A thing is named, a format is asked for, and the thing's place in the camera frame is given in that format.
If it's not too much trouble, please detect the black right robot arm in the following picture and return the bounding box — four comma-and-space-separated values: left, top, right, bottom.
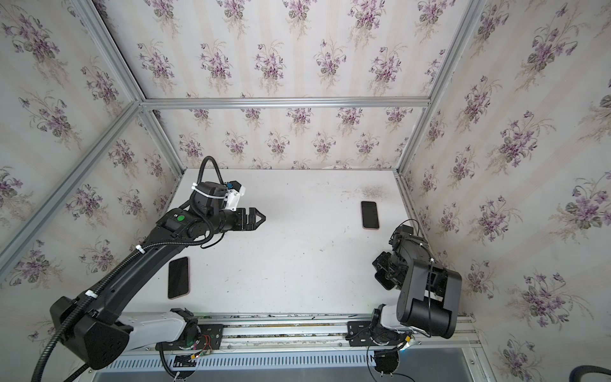
372, 219, 462, 339

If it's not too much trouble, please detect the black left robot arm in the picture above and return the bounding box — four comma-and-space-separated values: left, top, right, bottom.
31, 156, 266, 381

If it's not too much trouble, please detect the phone in pink case far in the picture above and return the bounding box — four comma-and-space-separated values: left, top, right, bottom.
361, 201, 380, 230

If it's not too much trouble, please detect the white ventilated strip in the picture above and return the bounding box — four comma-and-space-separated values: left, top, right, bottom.
101, 350, 376, 372

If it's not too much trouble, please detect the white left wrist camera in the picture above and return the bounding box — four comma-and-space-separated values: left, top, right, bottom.
224, 181, 246, 212

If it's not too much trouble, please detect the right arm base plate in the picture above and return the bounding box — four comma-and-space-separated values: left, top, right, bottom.
345, 321, 411, 347

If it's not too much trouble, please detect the aluminium rail front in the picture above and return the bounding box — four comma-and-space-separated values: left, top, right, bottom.
109, 312, 481, 355

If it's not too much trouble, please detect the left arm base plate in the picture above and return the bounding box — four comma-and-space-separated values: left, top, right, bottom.
155, 324, 224, 352

